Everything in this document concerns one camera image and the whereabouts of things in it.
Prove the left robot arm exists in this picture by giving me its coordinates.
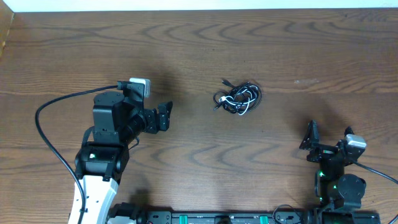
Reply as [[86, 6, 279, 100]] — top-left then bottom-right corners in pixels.
[[68, 90, 173, 223]]

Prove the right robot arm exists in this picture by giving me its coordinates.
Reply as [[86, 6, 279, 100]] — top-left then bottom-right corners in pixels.
[[299, 120, 367, 223]]

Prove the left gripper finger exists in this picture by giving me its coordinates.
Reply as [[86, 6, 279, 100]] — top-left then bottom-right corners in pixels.
[[159, 113, 170, 131], [158, 101, 173, 115]]

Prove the white cable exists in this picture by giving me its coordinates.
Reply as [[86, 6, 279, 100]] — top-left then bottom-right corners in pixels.
[[218, 88, 253, 116]]

